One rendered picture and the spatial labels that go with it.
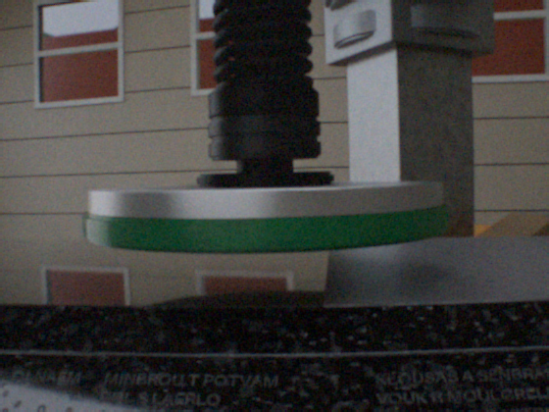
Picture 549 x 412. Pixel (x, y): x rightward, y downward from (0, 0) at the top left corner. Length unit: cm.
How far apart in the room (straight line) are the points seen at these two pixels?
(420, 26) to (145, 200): 88
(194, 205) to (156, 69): 689
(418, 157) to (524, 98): 542
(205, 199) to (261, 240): 3
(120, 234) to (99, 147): 713
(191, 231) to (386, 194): 9
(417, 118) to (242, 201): 88
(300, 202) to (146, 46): 702
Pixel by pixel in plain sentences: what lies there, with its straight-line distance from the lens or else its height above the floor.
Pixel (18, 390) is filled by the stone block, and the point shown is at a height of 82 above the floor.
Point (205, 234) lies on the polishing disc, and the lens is 25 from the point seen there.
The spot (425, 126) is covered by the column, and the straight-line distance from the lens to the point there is 112.
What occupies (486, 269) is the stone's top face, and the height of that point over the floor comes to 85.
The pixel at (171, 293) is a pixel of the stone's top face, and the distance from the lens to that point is 32.
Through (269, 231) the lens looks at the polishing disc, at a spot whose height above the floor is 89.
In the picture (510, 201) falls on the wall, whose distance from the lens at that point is 642.
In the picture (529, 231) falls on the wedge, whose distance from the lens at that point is 105.
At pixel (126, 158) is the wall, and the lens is 720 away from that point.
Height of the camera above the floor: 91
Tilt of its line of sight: 3 degrees down
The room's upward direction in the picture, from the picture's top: 1 degrees counter-clockwise
